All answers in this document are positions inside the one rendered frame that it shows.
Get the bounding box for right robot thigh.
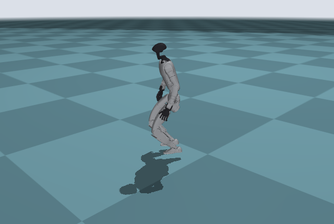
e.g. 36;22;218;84
149;94;168;127

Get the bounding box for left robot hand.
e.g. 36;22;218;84
159;105;173;121

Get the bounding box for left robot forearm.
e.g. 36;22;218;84
166;86;178;110

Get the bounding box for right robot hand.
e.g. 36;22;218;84
156;86;164;101

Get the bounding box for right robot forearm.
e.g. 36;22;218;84
160;79;166;89

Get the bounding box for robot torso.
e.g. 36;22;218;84
159;60;180;103

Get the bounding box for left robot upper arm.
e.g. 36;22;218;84
164;64;180;91

